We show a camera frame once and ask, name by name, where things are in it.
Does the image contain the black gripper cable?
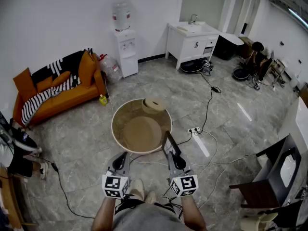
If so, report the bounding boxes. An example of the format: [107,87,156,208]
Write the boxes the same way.
[114,193,136,214]
[163,186,184,219]

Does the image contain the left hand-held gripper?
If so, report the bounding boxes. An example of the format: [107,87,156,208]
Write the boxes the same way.
[102,151,132,199]

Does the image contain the white sink cabinet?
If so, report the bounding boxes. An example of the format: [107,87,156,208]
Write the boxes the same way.
[165,21,220,70]

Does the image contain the black throw with white bars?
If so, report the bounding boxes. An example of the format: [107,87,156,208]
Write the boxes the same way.
[31,47,93,86]

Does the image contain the orange sofa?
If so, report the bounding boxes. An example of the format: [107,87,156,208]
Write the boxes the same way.
[12,49,108,127]

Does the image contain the clear water bottle red label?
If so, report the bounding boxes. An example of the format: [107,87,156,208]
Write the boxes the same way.
[111,0,132,32]

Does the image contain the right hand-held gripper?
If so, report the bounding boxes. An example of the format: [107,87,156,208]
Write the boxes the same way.
[167,151,199,197]

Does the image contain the black cable with plug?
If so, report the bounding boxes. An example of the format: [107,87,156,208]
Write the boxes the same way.
[30,153,96,219]

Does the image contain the large orange cushion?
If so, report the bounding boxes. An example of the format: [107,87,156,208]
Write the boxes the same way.
[78,51,97,89]

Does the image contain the square orange cushion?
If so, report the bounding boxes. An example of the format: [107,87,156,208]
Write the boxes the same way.
[13,67,37,101]

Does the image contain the thin white cable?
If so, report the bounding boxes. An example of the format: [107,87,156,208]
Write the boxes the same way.
[103,75,115,117]

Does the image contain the black-framed white printed card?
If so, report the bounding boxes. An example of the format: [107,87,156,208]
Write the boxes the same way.
[161,130,182,157]

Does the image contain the person's grey shirt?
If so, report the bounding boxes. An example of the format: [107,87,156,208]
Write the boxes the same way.
[112,202,186,231]

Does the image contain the person's right forearm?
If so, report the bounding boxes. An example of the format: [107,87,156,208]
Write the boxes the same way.
[180,195,208,231]

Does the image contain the black white striped blanket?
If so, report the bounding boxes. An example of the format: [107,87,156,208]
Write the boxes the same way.
[21,77,81,126]

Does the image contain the person's left forearm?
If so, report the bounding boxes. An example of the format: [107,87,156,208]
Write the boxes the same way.
[90,196,116,231]

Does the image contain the dark grey cabinet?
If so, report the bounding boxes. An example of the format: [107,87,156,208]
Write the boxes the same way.
[228,133,303,209]

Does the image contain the white water dispenser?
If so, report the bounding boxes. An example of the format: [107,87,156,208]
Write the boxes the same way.
[114,29,139,78]

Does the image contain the black power adapter cable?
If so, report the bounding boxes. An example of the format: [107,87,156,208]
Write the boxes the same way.
[197,70,222,133]

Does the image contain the grey device on floor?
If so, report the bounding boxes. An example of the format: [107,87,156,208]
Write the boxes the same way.
[201,59,214,76]

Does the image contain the round tan tissue box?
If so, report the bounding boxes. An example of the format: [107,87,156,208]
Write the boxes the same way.
[141,97,167,116]

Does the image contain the long orange cushion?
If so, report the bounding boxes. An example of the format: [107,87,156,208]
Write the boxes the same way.
[36,71,72,93]

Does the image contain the white floor cable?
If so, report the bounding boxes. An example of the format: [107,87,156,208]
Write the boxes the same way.
[131,128,257,210]

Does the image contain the person's black striped shorts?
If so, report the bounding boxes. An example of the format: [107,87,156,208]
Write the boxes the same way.
[115,197,177,214]

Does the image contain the empty clear water jug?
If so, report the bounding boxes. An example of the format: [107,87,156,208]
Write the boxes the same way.
[98,53,124,83]

